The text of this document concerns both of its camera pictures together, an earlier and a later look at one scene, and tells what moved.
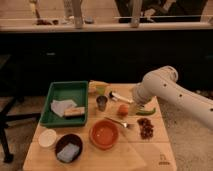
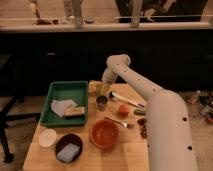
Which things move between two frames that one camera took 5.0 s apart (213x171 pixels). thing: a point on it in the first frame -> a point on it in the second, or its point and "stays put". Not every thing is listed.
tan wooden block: [74, 112] stays put
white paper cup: [47, 137] stays put
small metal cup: [101, 101] stays put
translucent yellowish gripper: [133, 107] -> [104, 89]
